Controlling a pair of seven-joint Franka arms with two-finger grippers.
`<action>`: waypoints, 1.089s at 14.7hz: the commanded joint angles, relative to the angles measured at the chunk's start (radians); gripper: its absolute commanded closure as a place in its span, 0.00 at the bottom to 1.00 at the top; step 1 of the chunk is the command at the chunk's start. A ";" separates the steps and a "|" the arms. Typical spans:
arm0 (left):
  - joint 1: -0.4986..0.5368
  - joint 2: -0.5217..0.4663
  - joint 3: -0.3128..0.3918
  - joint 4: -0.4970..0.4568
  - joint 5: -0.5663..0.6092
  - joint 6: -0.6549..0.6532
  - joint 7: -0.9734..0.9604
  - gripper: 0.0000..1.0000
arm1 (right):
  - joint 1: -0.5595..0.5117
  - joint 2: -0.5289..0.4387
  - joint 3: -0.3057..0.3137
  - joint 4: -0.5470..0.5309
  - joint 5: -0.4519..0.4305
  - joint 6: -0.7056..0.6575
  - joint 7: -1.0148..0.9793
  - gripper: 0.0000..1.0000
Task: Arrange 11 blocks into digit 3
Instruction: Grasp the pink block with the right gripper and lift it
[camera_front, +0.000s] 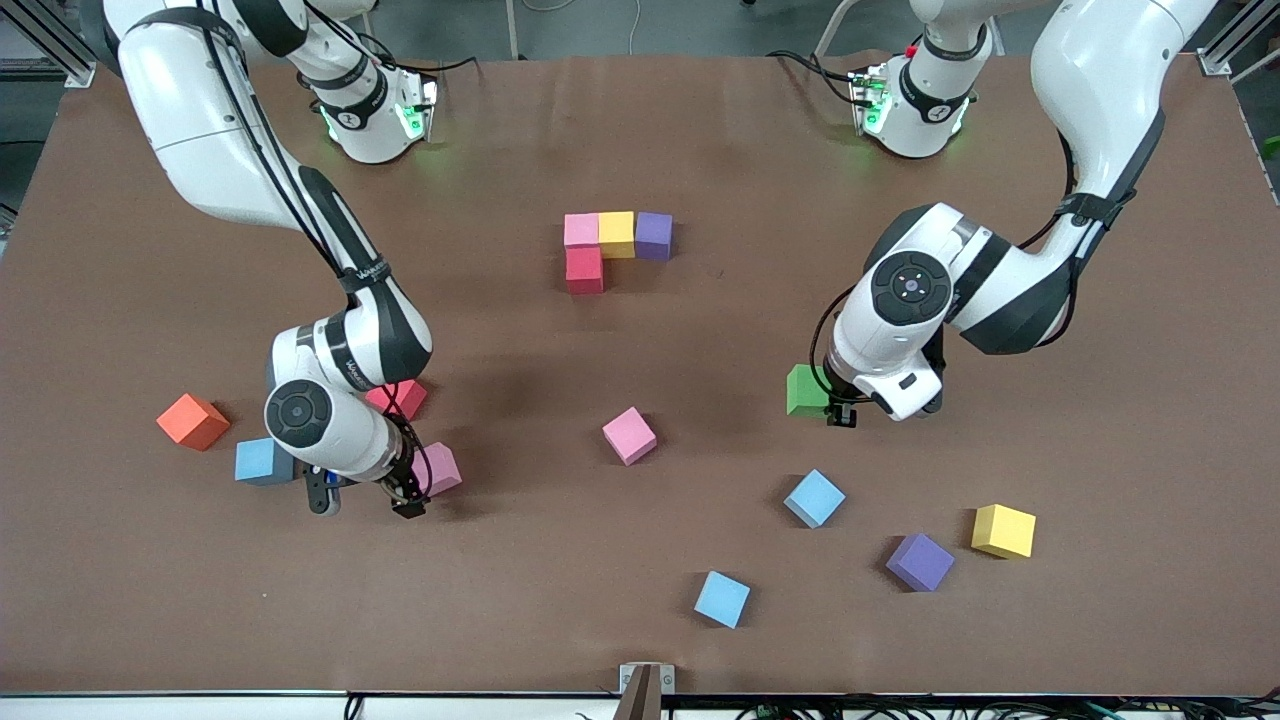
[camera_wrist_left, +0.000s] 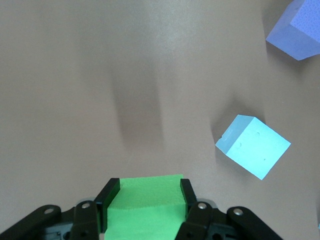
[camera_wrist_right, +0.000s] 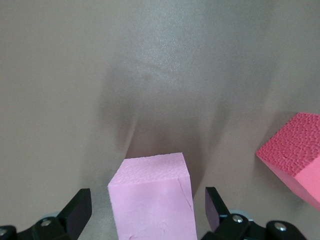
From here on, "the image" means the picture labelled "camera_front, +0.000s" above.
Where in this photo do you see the orange foam block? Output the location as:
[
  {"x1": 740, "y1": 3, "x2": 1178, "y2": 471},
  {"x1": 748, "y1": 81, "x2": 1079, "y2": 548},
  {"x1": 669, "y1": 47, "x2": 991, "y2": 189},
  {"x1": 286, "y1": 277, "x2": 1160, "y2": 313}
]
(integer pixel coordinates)
[{"x1": 156, "y1": 393, "x2": 232, "y2": 452}]

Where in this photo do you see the metal table bracket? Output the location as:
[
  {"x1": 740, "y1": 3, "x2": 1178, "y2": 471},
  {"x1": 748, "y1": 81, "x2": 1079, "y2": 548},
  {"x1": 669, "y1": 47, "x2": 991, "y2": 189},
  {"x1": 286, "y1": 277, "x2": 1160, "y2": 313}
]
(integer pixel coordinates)
[{"x1": 618, "y1": 662, "x2": 677, "y2": 720}]

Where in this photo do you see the purple foam block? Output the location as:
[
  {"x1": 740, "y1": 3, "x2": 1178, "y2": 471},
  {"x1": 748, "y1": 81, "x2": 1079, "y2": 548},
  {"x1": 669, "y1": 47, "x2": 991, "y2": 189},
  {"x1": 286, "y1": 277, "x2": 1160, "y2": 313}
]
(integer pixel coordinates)
[
  {"x1": 634, "y1": 211, "x2": 674, "y2": 263},
  {"x1": 884, "y1": 532, "x2": 956, "y2": 594}
]

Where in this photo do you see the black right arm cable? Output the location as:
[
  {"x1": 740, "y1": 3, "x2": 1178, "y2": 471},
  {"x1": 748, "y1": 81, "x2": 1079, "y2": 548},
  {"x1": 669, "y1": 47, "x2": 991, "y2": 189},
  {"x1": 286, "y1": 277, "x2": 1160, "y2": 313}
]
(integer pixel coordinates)
[{"x1": 385, "y1": 380, "x2": 434, "y2": 497}]

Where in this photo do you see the aluminium frame profile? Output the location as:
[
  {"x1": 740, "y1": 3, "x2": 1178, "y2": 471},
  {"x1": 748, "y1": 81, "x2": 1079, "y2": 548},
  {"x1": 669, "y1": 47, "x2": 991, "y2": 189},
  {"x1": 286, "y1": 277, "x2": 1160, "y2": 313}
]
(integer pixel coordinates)
[
  {"x1": 0, "y1": 0, "x2": 101, "y2": 89},
  {"x1": 1198, "y1": 0, "x2": 1280, "y2": 79}
]

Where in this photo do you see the brown table cover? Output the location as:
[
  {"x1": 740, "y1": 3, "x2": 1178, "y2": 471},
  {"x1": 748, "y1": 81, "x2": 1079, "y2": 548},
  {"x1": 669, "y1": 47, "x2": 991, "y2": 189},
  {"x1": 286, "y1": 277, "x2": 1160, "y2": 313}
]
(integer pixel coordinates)
[{"x1": 0, "y1": 50, "x2": 1280, "y2": 698}]

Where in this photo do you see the green foam block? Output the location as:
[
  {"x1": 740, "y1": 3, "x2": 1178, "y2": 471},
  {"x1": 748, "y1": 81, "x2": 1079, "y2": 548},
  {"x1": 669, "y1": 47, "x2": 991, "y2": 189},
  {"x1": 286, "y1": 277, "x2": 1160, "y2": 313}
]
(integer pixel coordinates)
[{"x1": 786, "y1": 364, "x2": 833, "y2": 418}]

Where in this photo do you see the blue foam block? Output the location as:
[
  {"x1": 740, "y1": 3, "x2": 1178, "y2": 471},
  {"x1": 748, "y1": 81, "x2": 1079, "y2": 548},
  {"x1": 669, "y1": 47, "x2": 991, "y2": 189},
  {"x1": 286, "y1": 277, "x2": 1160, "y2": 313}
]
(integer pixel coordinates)
[
  {"x1": 782, "y1": 468, "x2": 847, "y2": 530},
  {"x1": 234, "y1": 437, "x2": 299, "y2": 487},
  {"x1": 693, "y1": 570, "x2": 752, "y2": 630}
]

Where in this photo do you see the black arm base cable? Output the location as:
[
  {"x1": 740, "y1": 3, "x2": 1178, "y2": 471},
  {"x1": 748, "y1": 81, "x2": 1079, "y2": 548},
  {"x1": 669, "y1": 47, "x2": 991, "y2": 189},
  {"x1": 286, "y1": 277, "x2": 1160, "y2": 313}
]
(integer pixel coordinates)
[{"x1": 766, "y1": 48, "x2": 863, "y2": 106}]

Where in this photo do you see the yellow foam block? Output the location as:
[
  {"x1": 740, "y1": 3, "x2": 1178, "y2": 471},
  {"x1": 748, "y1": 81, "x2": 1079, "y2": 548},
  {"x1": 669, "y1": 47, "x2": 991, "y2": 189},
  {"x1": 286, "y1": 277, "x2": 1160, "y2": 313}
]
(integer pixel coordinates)
[
  {"x1": 970, "y1": 503, "x2": 1037, "y2": 560},
  {"x1": 598, "y1": 211, "x2": 638, "y2": 260}
]

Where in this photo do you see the red foam block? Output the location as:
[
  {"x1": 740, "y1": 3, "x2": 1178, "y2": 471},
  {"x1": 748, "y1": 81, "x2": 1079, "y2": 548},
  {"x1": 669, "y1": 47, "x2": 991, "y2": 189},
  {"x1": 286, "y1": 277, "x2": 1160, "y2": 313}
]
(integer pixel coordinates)
[
  {"x1": 364, "y1": 378, "x2": 429, "y2": 423},
  {"x1": 565, "y1": 246, "x2": 606, "y2": 296}
]

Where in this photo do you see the thin white cable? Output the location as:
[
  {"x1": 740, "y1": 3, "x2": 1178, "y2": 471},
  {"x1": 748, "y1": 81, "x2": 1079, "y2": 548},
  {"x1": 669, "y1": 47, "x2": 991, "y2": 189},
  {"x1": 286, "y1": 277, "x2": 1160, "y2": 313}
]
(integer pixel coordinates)
[{"x1": 520, "y1": 0, "x2": 646, "y2": 56}]

